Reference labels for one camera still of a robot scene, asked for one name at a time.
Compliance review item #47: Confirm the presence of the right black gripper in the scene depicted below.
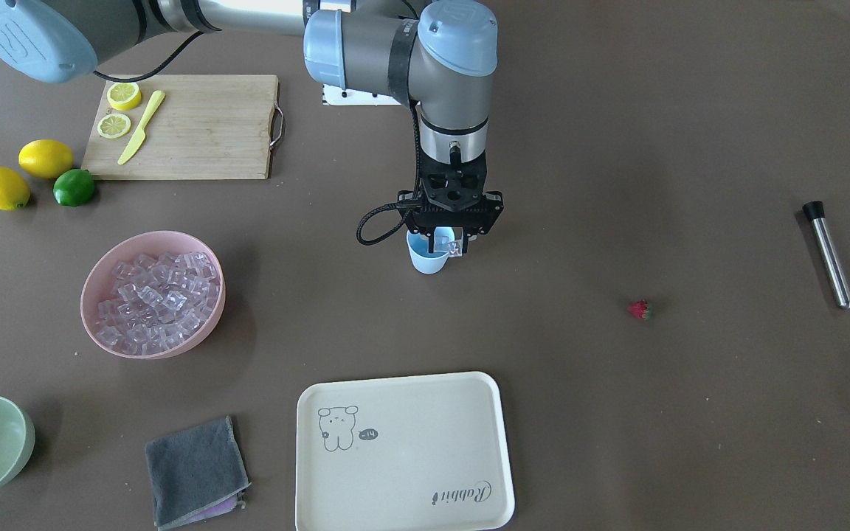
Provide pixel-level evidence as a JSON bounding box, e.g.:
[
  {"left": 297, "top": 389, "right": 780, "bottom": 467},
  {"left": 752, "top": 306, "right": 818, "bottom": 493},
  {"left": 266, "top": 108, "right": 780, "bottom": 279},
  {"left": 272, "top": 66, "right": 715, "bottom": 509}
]
[{"left": 397, "top": 156, "right": 505, "bottom": 255}]

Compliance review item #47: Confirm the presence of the clear ice cube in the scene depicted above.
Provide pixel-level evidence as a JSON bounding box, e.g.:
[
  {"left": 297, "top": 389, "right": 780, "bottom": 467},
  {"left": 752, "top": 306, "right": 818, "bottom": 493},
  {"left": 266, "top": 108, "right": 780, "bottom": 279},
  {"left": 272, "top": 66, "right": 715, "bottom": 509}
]
[{"left": 446, "top": 240, "right": 463, "bottom": 258}]

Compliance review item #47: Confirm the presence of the blue plastic cup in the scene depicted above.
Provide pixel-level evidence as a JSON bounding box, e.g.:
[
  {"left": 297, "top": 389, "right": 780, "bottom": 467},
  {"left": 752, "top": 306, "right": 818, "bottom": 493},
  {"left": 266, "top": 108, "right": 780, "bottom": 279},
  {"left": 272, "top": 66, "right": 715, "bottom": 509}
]
[{"left": 406, "top": 231, "right": 449, "bottom": 274}]

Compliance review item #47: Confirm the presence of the red strawberry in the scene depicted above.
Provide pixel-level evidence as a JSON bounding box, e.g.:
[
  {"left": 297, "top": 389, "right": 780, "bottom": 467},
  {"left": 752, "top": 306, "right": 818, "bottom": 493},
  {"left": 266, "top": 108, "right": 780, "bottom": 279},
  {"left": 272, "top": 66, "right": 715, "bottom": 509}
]
[{"left": 627, "top": 299, "right": 654, "bottom": 322}]

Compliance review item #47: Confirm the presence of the metal muddler black tip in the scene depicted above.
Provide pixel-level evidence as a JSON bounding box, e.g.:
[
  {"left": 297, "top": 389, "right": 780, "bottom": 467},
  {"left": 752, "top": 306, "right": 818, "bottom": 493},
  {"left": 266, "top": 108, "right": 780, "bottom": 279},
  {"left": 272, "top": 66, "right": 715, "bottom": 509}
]
[{"left": 802, "top": 201, "right": 850, "bottom": 309}]

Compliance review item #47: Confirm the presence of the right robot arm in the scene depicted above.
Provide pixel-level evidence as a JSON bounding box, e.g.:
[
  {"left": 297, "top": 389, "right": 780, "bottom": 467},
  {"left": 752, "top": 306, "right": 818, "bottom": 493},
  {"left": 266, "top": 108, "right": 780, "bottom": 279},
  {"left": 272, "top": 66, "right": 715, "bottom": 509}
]
[{"left": 0, "top": 1, "right": 505, "bottom": 254}]

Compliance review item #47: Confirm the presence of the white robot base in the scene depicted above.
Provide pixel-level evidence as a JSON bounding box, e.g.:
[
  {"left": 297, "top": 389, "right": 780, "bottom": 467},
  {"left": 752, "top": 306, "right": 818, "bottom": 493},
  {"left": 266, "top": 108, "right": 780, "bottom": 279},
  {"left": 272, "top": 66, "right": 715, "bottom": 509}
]
[{"left": 322, "top": 84, "right": 407, "bottom": 107}]

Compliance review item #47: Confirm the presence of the pink bowl of ice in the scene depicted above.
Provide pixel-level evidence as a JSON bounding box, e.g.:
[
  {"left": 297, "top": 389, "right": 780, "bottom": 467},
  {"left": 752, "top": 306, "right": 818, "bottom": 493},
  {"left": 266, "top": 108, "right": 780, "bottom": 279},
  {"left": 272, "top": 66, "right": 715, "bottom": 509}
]
[{"left": 80, "top": 231, "right": 226, "bottom": 359}]

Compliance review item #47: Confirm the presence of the cream rabbit tray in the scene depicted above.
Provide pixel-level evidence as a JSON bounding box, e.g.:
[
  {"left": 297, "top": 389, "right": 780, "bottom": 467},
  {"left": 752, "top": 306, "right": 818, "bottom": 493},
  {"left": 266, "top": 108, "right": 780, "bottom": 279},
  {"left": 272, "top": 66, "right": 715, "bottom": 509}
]
[{"left": 294, "top": 371, "right": 516, "bottom": 530}]

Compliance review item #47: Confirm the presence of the wooden cutting board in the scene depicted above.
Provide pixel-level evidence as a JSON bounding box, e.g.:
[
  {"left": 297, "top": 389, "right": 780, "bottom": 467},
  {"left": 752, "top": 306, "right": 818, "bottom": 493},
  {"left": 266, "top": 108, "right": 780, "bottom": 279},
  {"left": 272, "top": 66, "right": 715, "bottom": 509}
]
[{"left": 80, "top": 74, "right": 283, "bottom": 181}]

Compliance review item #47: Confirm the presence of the yellow plastic knife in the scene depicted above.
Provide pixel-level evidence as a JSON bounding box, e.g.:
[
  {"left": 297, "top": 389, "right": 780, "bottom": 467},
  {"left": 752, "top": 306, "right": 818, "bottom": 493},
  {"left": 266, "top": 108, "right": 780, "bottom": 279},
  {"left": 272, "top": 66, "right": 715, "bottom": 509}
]
[{"left": 116, "top": 90, "right": 166, "bottom": 165}]

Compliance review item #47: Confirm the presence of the grey folded cloth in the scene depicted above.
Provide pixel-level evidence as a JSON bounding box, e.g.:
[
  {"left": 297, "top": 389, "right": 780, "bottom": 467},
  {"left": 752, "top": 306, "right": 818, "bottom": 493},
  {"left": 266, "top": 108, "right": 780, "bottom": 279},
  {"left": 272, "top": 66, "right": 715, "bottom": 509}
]
[{"left": 145, "top": 416, "right": 250, "bottom": 530}]

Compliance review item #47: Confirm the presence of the lemon half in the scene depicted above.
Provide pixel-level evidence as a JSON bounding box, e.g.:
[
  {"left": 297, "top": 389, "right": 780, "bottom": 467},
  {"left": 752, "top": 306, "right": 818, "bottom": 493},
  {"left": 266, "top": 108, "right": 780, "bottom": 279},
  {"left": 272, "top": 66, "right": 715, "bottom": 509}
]
[{"left": 95, "top": 112, "right": 132, "bottom": 140}]

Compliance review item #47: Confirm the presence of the lemon slice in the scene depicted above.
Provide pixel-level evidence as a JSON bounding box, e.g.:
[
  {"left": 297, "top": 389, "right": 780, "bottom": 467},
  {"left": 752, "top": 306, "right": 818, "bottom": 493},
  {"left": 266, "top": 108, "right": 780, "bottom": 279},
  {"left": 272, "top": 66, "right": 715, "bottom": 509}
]
[{"left": 106, "top": 82, "right": 142, "bottom": 111}]

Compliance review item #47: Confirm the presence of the green lime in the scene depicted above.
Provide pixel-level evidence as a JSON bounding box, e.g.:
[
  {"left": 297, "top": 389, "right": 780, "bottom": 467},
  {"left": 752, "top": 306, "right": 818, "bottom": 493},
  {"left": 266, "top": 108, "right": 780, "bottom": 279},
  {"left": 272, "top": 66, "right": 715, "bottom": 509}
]
[{"left": 52, "top": 169, "right": 97, "bottom": 207}]

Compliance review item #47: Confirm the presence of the yellow lemon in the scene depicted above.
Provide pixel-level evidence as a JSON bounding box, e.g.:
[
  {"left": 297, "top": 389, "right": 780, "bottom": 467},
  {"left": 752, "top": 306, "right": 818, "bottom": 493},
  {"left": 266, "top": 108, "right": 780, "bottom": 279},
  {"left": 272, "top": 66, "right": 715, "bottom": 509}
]
[
  {"left": 0, "top": 166, "right": 31, "bottom": 211},
  {"left": 18, "top": 139, "right": 75, "bottom": 179}
]

